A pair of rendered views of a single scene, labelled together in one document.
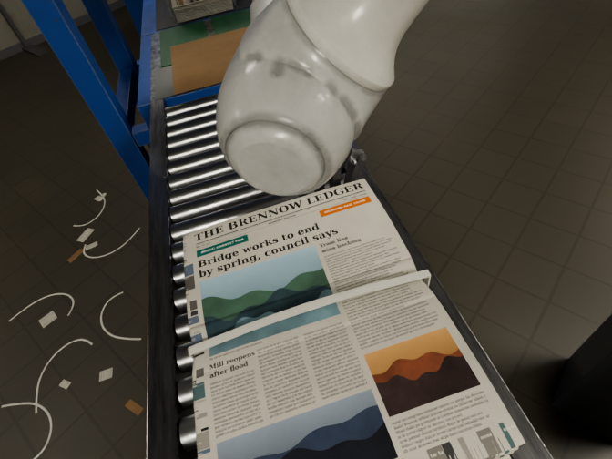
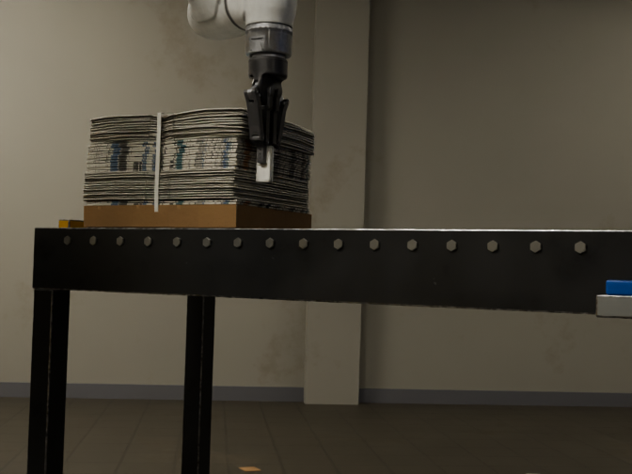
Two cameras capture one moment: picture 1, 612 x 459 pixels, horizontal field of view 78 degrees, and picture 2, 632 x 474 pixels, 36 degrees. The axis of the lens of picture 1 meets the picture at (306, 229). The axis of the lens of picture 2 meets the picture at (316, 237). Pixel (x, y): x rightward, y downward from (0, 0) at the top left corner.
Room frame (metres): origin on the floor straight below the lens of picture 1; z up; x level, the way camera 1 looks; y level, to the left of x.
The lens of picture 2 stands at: (1.60, -1.48, 0.73)
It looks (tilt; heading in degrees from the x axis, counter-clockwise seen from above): 2 degrees up; 126
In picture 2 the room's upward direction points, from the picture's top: 2 degrees clockwise
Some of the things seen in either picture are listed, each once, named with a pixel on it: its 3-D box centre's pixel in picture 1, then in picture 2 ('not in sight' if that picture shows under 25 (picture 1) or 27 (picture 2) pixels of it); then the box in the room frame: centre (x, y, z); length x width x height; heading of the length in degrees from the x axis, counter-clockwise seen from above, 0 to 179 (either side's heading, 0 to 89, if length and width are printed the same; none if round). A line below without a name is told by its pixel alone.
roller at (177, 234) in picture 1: (262, 208); not in sight; (0.67, 0.09, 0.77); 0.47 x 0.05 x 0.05; 97
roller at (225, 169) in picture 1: (249, 162); not in sight; (0.87, 0.12, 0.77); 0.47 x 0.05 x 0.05; 97
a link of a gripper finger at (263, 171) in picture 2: not in sight; (263, 164); (0.44, -0.05, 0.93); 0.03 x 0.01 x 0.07; 7
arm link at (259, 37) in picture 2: not in sight; (268, 44); (0.44, -0.05, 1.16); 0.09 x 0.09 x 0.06
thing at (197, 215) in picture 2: not in sight; (243, 220); (0.33, 0.03, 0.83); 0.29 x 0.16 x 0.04; 97
